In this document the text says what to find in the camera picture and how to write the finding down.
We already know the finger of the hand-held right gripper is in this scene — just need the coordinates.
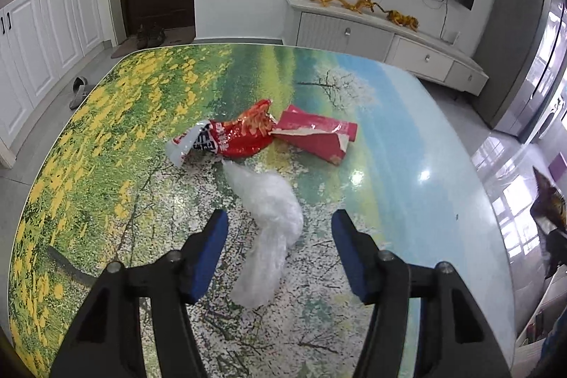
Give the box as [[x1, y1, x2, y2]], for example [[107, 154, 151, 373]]
[[543, 227, 567, 279]]

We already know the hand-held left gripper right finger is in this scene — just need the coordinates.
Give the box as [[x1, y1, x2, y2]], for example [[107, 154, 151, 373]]
[[331, 208, 517, 378]]

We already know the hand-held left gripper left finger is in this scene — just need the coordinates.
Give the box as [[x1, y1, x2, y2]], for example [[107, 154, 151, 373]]
[[51, 208, 230, 378]]

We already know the brown gold snack wrapper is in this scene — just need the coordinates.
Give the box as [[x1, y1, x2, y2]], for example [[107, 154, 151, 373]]
[[530, 166, 567, 231]]

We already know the clear plastic bag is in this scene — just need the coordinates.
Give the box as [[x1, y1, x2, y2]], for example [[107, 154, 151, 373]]
[[221, 160, 304, 309]]

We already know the white shelf unit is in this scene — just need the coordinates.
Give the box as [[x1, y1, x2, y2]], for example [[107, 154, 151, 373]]
[[516, 266, 567, 378]]

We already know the purple panel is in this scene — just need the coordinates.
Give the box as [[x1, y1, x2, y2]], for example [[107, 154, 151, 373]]
[[549, 152, 567, 185]]

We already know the red snack bag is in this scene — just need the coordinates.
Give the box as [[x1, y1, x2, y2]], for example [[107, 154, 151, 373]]
[[165, 99, 277, 167]]

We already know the red torn paper box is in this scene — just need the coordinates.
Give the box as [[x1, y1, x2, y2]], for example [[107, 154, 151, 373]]
[[270, 104, 359, 165]]

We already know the landscape print table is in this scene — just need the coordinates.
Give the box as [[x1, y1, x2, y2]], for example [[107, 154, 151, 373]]
[[8, 43, 517, 378]]

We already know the grey refrigerator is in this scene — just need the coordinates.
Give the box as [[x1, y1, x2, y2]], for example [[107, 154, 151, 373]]
[[472, 0, 567, 144]]

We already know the brown doormat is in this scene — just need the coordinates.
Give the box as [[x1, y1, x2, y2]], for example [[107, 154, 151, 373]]
[[110, 35, 196, 59]]

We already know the white television cabinet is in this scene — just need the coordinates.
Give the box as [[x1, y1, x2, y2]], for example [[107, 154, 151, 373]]
[[286, 0, 489, 96]]

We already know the golden dragon ornament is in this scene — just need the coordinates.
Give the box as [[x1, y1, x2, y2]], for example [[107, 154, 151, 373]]
[[298, 0, 420, 32]]

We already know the white cabinet unit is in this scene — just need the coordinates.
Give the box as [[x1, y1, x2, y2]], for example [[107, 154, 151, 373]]
[[0, 0, 107, 168]]

